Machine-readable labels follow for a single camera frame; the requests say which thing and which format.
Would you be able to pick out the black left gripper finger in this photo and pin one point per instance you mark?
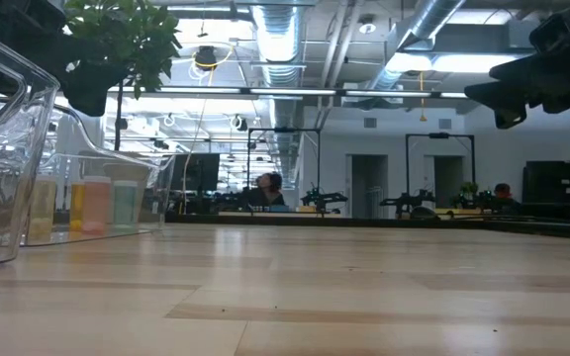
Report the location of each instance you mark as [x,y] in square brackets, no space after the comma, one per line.
[89,84]

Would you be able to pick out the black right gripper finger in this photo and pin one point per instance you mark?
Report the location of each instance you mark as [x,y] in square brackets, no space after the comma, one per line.
[522,71]
[507,99]

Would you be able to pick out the pink pill bottle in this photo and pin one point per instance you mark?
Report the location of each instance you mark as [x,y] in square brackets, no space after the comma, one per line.
[96,207]

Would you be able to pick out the teal pill bottle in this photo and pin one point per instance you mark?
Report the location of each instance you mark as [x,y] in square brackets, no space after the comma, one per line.
[125,205]

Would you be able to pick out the pale yellow pill bottle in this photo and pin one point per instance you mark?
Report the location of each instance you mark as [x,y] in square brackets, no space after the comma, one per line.
[42,210]

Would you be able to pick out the black background robot arm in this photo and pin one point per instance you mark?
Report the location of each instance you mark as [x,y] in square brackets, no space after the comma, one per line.
[324,199]
[404,202]

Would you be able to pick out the bright ceiling light panel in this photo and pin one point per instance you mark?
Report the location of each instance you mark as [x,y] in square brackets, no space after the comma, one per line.
[463,63]

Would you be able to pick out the green leafy plant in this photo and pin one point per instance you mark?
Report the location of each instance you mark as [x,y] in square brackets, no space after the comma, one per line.
[136,34]

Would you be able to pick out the person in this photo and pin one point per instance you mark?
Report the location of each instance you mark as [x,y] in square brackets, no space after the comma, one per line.
[503,193]
[267,193]

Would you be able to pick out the small background plant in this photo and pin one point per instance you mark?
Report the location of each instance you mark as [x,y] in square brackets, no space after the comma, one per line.
[468,189]

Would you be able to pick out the white plant pot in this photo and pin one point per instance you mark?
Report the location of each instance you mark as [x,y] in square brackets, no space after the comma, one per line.
[136,173]

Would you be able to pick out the black cabinet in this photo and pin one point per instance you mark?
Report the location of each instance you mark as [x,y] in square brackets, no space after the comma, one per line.
[562,193]

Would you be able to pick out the black monitor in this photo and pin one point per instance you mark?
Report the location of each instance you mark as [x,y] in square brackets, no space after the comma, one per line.
[201,170]

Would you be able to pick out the long ceiling light strip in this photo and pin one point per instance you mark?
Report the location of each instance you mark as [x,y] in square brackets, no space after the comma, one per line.
[290,91]

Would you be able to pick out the black frame stand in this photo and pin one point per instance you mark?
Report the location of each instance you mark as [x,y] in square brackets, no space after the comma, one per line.
[438,135]
[285,130]

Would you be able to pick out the silver ventilation duct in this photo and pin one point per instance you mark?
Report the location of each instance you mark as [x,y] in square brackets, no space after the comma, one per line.
[433,17]
[277,39]

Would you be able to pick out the black table frame rail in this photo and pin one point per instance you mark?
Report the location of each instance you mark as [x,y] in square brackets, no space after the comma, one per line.
[364,222]

